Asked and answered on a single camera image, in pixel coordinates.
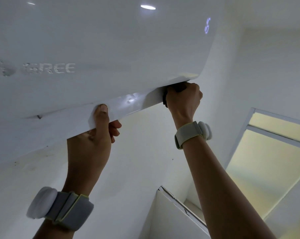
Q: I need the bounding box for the person's left hand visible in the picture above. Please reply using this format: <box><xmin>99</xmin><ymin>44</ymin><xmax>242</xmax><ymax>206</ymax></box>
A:
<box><xmin>62</xmin><ymin>104</ymin><xmax>122</xmax><ymax>197</ymax></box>

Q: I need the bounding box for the person's right hand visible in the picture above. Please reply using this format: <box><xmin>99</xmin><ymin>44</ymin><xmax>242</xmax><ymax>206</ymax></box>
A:
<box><xmin>165</xmin><ymin>82</ymin><xmax>203</xmax><ymax>130</ymax></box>

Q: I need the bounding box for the black tool handle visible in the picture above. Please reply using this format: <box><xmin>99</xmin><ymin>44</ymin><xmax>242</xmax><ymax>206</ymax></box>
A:
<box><xmin>163</xmin><ymin>82</ymin><xmax>188</xmax><ymax>108</ymax></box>

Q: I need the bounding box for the white air conditioner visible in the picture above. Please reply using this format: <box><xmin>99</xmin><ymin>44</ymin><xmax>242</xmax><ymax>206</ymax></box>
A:
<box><xmin>0</xmin><ymin>0</ymin><xmax>230</xmax><ymax>172</ymax></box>

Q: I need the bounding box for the person's right forearm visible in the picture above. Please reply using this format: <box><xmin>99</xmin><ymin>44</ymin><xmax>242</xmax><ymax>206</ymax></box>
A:
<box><xmin>182</xmin><ymin>136</ymin><xmax>277</xmax><ymax>239</ymax></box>

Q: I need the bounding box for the person's left forearm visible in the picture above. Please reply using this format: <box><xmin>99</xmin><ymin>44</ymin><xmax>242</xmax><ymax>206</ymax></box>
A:
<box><xmin>33</xmin><ymin>218</ymin><xmax>77</xmax><ymax>239</ymax></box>

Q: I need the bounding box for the grey right wristband with tracker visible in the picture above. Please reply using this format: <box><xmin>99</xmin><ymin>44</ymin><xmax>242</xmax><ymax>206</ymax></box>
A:
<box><xmin>174</xmin><ymin>121</ymin><xmax>212</xmax><ymax>150</ymax></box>

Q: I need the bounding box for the grey wristband with tracker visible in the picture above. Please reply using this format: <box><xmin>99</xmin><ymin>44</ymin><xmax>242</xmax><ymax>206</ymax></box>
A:
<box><xmin>26</xmin><ymin>187</ymin><xmax>94</xmax><ymax>232</ymax></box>
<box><xmin>174</xmin><ymin>121</ymin><xmax>212</xmax><ymax>150</ymax></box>

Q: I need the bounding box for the grey left wristband with tracker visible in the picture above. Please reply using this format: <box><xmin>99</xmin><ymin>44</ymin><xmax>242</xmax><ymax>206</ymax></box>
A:
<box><xmin>26</xmin><ymin>187</ymin><xmax>94</xmax><ymax>232</ymax></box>

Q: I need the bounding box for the cream window blind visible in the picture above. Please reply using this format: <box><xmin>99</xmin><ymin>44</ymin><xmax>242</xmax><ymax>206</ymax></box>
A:
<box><xmin>226</xmin><ymin>112</ymin><xmax>300</xmax><ymax>219</ymax></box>

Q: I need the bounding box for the white cabinet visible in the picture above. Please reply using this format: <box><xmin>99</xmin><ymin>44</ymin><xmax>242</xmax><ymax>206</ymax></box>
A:
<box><xmin>140</xmin><ymin>186</ymin><xmax>211</xmax><ymax>239</ymax></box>

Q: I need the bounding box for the white window frame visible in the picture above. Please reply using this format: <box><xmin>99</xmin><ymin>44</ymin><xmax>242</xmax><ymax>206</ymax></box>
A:
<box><xmin>224</xmin><ymin>107</ymin><xmax>300</xmax><ymax>239</ymax></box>

